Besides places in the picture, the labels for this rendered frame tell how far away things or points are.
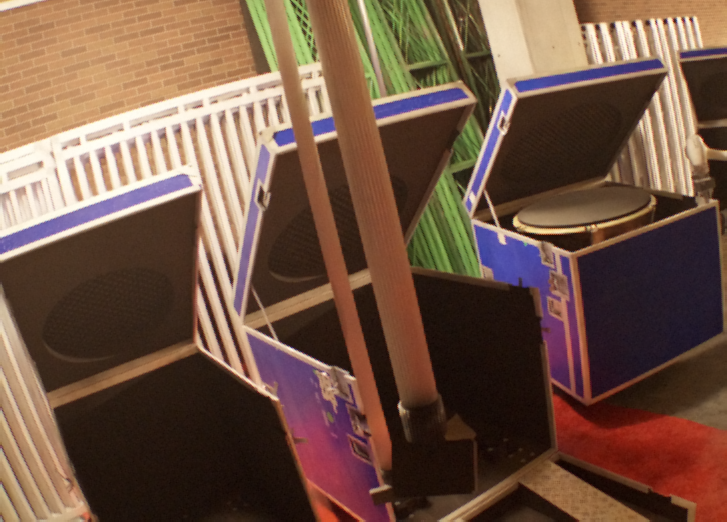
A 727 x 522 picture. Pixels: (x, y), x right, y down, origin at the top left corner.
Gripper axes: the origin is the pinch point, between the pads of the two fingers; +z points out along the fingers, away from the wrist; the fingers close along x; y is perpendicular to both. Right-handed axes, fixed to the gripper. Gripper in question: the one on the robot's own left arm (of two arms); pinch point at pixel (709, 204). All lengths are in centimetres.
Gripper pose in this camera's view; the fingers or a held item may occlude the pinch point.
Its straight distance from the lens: 375.6
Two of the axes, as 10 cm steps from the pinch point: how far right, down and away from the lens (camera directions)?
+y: 2.3, 0.0, -9.7
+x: 9.4, -2.7, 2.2
